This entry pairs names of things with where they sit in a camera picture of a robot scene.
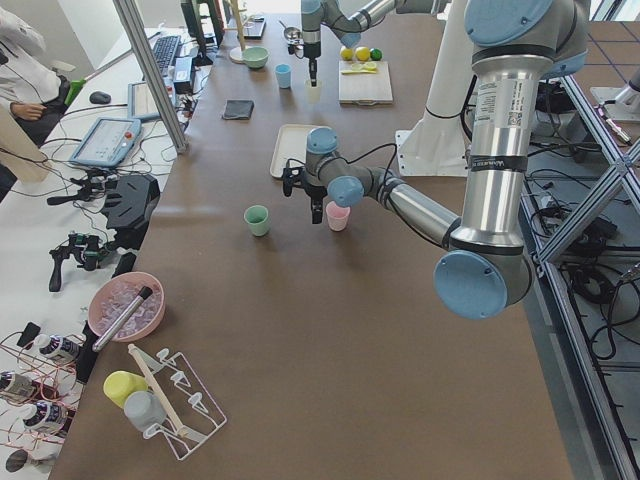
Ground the green cup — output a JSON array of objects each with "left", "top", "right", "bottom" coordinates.
[{"left": 244, "top": 205, "right": 270, "bottom": 237}]

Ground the blue teach pendant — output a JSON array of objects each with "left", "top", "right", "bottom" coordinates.
[{"left": 69, "top": 118, "right": 141, "bottom": 168}]

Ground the copper wire bottle rack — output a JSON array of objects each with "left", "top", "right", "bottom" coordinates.
[{"left": 1, "top": 327, "right": 82, "bottom": 452}]

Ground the black keyboard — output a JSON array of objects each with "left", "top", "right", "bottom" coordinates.
[{"left": 152, "top": 35, "right": 181, "bottom": 76}]

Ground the wooden cutting board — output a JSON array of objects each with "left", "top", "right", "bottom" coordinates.
[{"left": 338, "top": 61, "right": 393, "bottom": 105}]

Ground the cream cup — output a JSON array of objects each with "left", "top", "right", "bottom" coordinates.
[{"left": 305, "top": 79, "right": 322, "bottom": 105}]

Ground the green bowl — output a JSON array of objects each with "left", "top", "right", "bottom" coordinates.
[{"left": 242, "top": 46, "right": 269, "bottom": 69}]

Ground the metal scoop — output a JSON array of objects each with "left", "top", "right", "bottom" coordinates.
[{"left": 279, "top": 20, "right": 302, "bottom": 44}]

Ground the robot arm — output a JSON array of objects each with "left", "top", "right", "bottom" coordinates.
[
  {"left": 282, "top": 1, "right": 590, "bottom": 320},
  {"left": 300, "top": 0, "right": 447, "bottom": 87}
]

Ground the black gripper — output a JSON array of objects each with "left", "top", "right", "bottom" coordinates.
[
  {"left": 282, "top": 159, "right": 327, "bottom": 224},
  {"left": 287, "top": 42, "right": 321, "bottom": 86}
]

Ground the yellow plastic knife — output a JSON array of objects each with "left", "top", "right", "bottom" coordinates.
[{"left": 340, "top": 69, "right": 378, "bottom": 75}]

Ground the pink bowl with ice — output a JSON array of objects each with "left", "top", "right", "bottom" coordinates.
[{"left": 88, "top": 272, "right": 166, "bottom": 343}]

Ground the aluminium frame post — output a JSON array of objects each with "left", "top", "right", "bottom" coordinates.
[{"left": 113, "top": 0, "right": 188, "bottom": 154}]

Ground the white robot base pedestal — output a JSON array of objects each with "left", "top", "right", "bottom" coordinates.
[{"left": 396, "top": 0, "right": 474, "bottom": 177}]

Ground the pink cup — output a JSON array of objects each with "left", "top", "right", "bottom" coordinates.
[{"left": 325, "top": 201, "right": 351, "bottom": 232}]

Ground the yellow cup on rack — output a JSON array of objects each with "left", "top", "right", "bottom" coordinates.
[{"left": 103, "top": 370, "right": 148, "bottom": 408}]

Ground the green lime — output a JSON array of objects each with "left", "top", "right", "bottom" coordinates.
[{"left": 370, "top": 48, "right": 383, "bottom": 61}]

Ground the seated person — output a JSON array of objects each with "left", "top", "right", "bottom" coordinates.
[{"left": 1, "top": 9, "right": 70, "bottom": 147}]

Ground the yellow lemon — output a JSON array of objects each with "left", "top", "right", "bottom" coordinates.
[
  {"left": 354, "top": 46, "right": 371, "bottom": 62},
  {"left": 340, "top": 46, "right": 354, "bottom": 61}
]

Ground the blue cup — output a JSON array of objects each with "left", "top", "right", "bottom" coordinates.
[{"left": 274, "top": 64, "right": 292, "bottom": 89}]

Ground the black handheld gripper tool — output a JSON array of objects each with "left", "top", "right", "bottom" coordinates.
[{"left": 48, "top": 232, "right": 116, "bottom": 292}]

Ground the wooden stand with base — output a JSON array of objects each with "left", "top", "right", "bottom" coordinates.
[{"left": 225, "top": 0, "right": 246, "bottom": 64}]

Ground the black computer mouse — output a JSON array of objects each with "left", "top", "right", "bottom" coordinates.
[{"left": 89, "top": 91, "right": 111, "bottom": 105}]

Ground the grey folded cloth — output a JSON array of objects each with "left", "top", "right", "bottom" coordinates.
[{"left": 222, "top": 99, "right": 254, "bottom": 120}]

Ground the wooden rack handle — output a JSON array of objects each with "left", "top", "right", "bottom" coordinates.
[{"left": 128, "top": 344, "right": 187, "bottom": 438}]

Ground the cream rabbit tray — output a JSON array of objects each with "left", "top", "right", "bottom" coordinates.
[{"left": 269, "top": 124, "right": 317, "bottom": 179}]

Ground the white wire cup rack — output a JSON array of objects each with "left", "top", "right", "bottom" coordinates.
[{"left": 141, "top": 348, "right": 227, "bottom": 460}]

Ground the metal tube black cap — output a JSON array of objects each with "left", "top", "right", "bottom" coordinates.
[{"left": 92, "top": 286, "right": 153, "bottom": 353}]

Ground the grey cup on rack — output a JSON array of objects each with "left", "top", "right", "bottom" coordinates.
[{"left": 123, "top": 391, "right": 167, "bottom": 432}]

